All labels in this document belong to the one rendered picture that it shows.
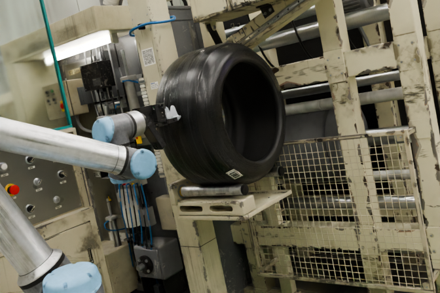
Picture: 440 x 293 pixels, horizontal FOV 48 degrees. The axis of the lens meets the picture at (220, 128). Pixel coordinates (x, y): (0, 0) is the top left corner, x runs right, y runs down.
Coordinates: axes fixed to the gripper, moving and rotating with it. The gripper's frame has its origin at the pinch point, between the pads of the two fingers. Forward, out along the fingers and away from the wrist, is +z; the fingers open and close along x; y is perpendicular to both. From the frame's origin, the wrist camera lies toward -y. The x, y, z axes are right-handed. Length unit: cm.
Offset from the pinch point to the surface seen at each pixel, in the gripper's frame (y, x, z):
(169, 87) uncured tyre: 12.1, 6.4, 5.7
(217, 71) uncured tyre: 14.4, -12.1, 13.9
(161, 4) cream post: 50, 25, 31
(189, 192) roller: -33.0, 16.8, 14.6
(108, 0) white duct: 67, 83, 51
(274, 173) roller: -33, -9, 43
